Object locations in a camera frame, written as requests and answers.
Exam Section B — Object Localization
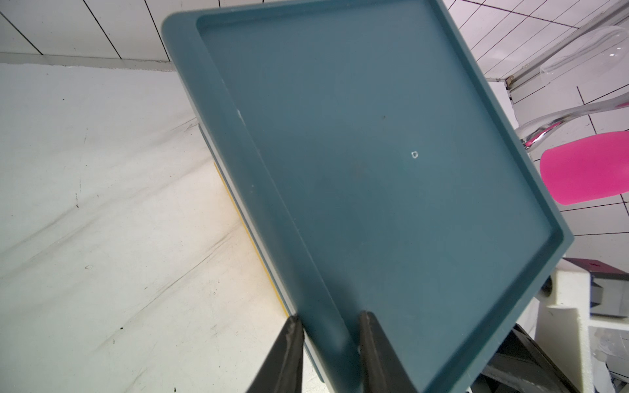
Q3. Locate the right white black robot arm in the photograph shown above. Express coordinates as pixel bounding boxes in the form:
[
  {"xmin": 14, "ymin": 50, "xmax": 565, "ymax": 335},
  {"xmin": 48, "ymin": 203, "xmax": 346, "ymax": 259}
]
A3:
[{"xmin": 468, "ymin": 258, "xmax": 628, "ymax": 392}]

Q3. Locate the teal drawer cabinet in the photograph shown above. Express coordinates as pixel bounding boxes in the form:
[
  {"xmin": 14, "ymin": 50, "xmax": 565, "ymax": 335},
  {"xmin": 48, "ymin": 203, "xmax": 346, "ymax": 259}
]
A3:
[{"xmin": 162, "ymin": 1, "xmax": 573, "ymax": 392}]

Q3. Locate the pink goblet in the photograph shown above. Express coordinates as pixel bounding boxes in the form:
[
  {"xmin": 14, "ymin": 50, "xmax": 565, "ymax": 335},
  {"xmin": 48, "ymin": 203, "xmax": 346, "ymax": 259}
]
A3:
[{"xmin": 540, "ymin": 130, "xmax": 628, "ymax": 206}]

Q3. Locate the clear wine glass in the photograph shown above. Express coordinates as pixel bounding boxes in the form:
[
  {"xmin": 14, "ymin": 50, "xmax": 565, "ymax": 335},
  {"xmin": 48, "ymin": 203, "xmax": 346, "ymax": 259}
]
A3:
[{"xmin": 540, "ymin": 26, "xmax": 628, "ymax": 88}]

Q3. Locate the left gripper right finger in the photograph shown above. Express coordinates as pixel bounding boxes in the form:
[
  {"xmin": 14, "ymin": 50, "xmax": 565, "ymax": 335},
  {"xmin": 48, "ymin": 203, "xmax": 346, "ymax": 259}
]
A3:
[{"xmin": 359, "ymin": 310, "xmax": 418, "ymax": 393}]

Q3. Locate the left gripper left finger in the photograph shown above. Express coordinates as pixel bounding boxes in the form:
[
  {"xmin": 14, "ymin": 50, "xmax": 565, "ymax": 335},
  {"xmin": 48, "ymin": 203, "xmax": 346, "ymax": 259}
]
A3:
[{"xmin": 247, "ymin": 315, "xmax": 305, "ymax": 393}]

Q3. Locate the chrome glass rack stand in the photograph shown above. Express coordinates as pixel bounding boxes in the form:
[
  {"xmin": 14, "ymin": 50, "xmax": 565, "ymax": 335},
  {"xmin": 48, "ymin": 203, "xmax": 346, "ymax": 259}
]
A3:
[{"xmin": 515, "ymin": 93, "xmax": 628, "ymax": 152}]

